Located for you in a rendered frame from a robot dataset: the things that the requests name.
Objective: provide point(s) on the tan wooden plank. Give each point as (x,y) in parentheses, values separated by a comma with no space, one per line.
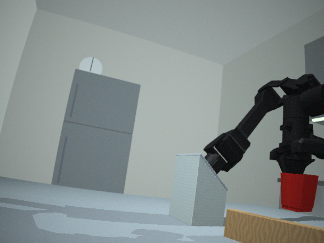
(248,227)

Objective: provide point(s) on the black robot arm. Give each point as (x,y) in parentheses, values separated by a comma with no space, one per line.
(304,97)

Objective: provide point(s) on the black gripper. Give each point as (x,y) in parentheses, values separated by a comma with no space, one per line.
(295,151)

